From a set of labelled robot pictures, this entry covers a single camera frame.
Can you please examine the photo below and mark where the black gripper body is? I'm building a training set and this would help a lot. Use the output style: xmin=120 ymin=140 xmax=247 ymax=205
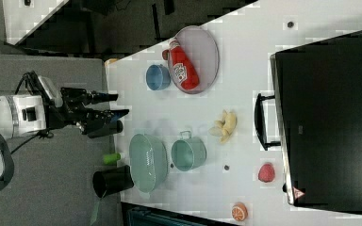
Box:
xmin=46 ymin=88 xmax=111 ymax=135

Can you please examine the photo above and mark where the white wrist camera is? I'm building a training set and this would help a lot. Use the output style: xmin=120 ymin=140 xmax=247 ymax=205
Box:
xmin=38 ymin=76 xmax=63 ymax=107

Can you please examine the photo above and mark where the black cup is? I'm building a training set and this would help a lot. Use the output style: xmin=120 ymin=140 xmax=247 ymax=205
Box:
xmin=92 ymin=165 xmax=134 ymax=198

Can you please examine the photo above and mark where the green small bottle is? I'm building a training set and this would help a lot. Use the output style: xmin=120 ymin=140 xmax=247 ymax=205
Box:
xmin=103 ymin=153 xmax=124 ymax=165

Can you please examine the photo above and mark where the black toaster oven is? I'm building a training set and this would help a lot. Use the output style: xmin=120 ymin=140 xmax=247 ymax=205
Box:
xmin=255 ymin=30 xmax=362 ymax=215

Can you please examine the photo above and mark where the black cylinder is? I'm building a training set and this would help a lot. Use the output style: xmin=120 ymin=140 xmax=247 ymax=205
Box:
xmin=88 ymin=121 xmax=123 ymax=138

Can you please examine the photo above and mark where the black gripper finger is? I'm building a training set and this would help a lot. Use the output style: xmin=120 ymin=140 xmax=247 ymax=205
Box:
xmin=110 ymin=109 xmax=129 ymax=121
xmin=90 ymin=92 xmax=119 ymax=103

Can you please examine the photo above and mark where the blue bowl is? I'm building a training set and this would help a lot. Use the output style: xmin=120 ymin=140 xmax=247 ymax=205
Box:
xmin=145 ymin=65 xmax=171 ymax=90

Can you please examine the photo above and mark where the green colander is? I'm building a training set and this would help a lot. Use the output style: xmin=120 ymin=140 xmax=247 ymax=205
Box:
xmin=129 ymin=134 xmax=169 ymax=193

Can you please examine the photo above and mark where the orange slice toy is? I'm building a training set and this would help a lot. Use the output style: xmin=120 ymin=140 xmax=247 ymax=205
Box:
xmin=232 ymin=202 xmax=248 ymax=221

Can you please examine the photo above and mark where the red ketchup bottle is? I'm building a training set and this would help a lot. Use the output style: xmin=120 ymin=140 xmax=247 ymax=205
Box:
xmin=170 ymin=39 xmax=200 ymax=90

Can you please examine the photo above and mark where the grey round plate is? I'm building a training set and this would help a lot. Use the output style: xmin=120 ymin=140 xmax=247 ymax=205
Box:
xmin=168 ymin=25 xmax=220 ymax=94

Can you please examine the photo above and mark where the red strawberry toy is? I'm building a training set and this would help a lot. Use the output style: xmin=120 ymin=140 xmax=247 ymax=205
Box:
xmin=258 ymin=163 xmax=275 ymax=183

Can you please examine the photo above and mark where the green pot with handle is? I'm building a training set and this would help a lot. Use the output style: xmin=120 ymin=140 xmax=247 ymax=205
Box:
xmin=171 ymin=131 xmax=206 ymax=171

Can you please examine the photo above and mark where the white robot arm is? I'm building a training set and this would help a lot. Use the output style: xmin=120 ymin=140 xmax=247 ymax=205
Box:
xmin=0 ymin=89 xmax=129 ymax=191

